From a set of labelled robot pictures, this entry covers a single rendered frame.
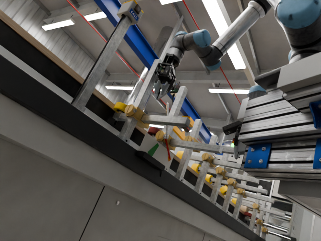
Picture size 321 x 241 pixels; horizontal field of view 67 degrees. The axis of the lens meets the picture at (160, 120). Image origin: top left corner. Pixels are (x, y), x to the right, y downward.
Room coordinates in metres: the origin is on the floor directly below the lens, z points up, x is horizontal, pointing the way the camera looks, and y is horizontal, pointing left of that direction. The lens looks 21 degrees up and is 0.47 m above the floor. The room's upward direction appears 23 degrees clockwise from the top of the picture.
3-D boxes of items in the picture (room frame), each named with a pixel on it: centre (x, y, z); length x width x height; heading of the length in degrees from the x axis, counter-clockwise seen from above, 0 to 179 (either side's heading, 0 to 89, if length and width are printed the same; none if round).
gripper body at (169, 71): (0.96, 0.06, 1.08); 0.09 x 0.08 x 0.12; 157
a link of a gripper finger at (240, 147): (0.96, -0.36, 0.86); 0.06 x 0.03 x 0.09; 47
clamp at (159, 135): (1.23, -0.07, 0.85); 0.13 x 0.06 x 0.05; 137
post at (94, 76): (0.84, 0.30, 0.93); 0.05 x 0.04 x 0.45; 137
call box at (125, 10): (0.84, 0.29, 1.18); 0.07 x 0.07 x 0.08; 47
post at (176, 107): (1.21, -0.05, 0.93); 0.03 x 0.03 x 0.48; 47
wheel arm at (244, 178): (1.78, -0.60, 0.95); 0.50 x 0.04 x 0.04; 47
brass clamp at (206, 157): (1.60, -0.41, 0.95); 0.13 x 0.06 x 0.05; 137
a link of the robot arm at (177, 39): (0.97, 0.05, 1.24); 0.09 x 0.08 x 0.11; 42
